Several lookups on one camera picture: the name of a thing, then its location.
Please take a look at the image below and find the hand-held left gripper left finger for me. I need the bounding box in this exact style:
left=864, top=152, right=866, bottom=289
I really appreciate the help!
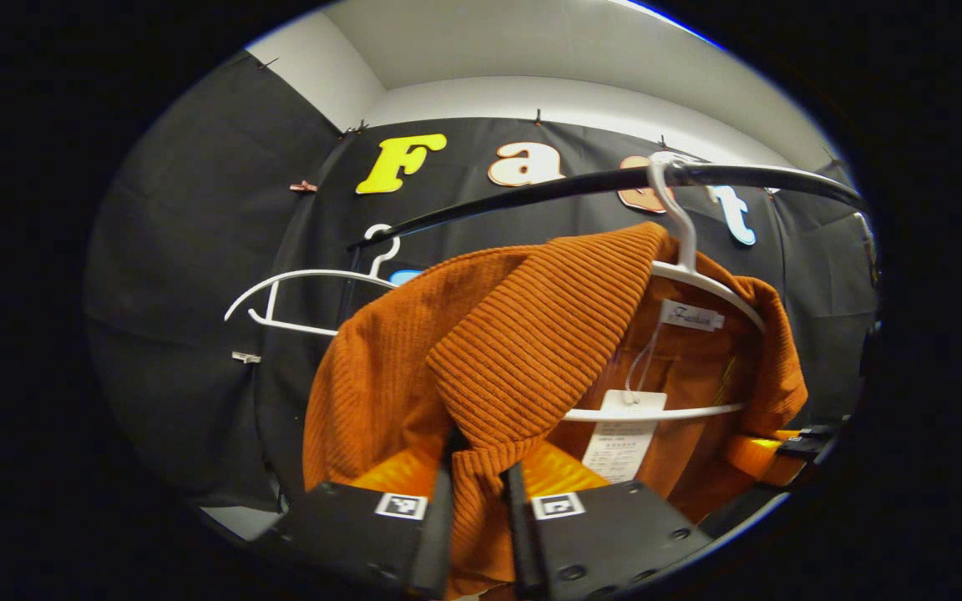
left=268, top=426, right=457, bottom=600

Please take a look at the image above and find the orange corduroy jacket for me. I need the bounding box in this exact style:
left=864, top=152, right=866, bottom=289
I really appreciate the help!
left=301, top=221, right=809, bottom=601

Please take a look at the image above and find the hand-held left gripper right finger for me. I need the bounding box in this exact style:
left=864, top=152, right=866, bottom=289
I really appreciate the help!
left=500, top=441, right=714, bottom=600

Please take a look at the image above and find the empty white plastic hanger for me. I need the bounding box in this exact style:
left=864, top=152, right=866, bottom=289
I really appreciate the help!
left=224, top=224, right=403, bottom=337

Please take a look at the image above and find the white hanger with crossbar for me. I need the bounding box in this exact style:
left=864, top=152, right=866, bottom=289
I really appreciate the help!
left=563, top=152, right=767, bottom=422

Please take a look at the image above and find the white paper garment tag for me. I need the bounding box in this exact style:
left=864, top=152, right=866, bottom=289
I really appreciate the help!
left=581, top=390, right=668, bottom=485

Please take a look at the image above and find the black clothes rack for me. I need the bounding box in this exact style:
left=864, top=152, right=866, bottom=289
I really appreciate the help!
left=336, top=161, right=868, bottom=335

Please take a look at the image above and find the black backdrop cloth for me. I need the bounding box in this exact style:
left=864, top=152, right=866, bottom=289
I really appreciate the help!
left=84, top=50, right=883, bottom=514

